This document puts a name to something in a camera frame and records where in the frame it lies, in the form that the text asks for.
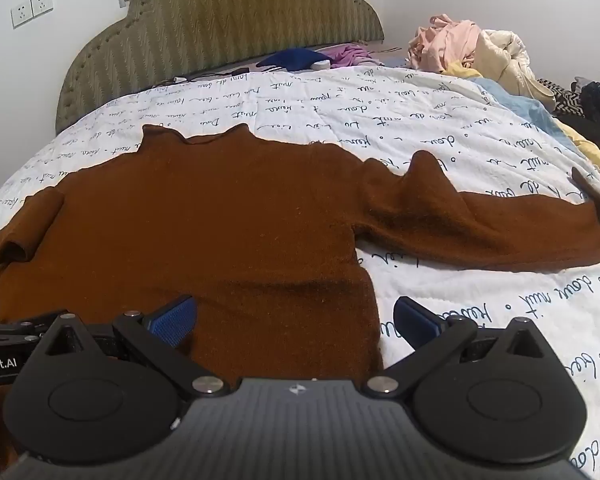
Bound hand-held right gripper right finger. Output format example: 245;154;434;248
365;296;551;397

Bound white script-printed quilt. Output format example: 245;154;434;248
0;62;600;480

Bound olive padded bed headboard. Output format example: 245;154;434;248
55;0;385;136

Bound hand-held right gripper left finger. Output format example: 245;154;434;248
44;295;227;398

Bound black white zigzag cloth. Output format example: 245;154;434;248
535;78;589;117

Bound black cable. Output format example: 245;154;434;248
180;64;262;84

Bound brown knit sweater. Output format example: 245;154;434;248
0;124;600;476

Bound purple cloth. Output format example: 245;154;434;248
316;43;384;69

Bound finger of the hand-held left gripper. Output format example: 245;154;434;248
0;316;57;346

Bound yellow cloth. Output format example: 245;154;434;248
554;119;600;188

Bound dark blue cloth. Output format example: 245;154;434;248
256;48;333;72

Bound cream puffy jacket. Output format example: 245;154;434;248
472;30;557;112

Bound pink clothes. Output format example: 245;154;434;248
407;14;482;72

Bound light blue cloth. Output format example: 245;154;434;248
480;77;579;152

